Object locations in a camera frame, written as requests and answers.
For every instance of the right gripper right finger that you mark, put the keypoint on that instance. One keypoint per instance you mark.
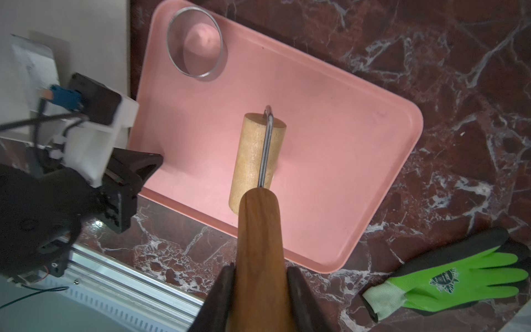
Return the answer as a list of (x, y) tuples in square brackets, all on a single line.
[(307, 313)]

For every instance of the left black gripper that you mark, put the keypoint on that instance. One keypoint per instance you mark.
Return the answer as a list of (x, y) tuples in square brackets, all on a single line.
[(41, 218)]

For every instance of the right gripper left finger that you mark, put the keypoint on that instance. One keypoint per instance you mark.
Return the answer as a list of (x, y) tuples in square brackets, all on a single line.
[(213, 315)]

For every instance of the wooden dough roller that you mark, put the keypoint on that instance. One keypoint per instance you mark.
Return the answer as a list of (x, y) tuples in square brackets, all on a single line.
[(261, 300)]

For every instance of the beige rectangular tray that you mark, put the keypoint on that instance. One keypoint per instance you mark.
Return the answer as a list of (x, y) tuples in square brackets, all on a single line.
[(88, 37)]

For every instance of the pink rectangular tray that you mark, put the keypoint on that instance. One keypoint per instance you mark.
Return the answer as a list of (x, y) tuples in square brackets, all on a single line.
[(346, 141)]

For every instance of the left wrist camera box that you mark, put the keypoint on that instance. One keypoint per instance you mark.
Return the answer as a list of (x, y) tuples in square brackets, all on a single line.
[(85, 142)]

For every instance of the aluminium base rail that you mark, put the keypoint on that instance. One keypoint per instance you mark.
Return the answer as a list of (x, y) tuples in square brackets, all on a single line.
[(88, 291)]

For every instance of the metal ring cutter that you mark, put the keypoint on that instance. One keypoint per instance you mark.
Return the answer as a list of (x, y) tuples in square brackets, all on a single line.
[(195, 44)]

